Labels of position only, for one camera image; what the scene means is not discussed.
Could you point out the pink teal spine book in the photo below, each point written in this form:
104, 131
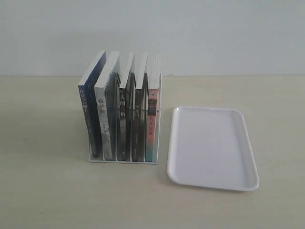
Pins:
154, 81

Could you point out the black spine book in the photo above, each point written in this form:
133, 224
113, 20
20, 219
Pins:
124, 101

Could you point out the blue spine book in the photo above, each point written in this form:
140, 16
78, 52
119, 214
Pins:
88, 101

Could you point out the white grey spine book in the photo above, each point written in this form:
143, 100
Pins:
105, 93

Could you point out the dark brown spine book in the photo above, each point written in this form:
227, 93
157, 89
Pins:
139, 118

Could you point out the white plastic tray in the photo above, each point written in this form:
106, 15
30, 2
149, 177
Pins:
210, 147

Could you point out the white wire book rack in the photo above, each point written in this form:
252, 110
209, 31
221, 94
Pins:
130, 127

